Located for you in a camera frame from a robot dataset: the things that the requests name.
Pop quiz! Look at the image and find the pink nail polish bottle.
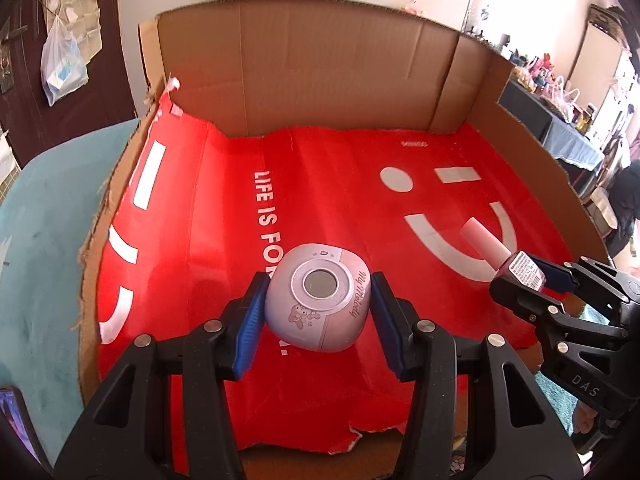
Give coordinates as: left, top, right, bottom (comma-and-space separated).
461, 218, 546, 292

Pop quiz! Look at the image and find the pink round Melody case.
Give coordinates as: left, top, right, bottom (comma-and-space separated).
265, 244, 371, 352

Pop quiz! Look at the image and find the dark side table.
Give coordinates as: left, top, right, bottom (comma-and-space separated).
499, 79, 604, 197

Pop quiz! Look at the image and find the black smartphone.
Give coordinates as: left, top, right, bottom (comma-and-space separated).
1, 385, 52, 472

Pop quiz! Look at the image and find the teal fluffy blanket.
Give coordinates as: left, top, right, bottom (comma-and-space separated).
0, 119, 138, 460

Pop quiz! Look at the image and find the cardboard box with red liner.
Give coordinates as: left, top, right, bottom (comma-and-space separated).
80, 0, 606, 479

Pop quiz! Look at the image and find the dark brown door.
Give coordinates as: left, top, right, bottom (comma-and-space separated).
1, 0, 136, 166

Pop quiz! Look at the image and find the hanging plastic bag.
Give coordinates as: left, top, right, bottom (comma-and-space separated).
40, 18, 89, 107

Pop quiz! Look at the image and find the beige hanging organizer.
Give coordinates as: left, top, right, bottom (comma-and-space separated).
41, 0, 102, 64

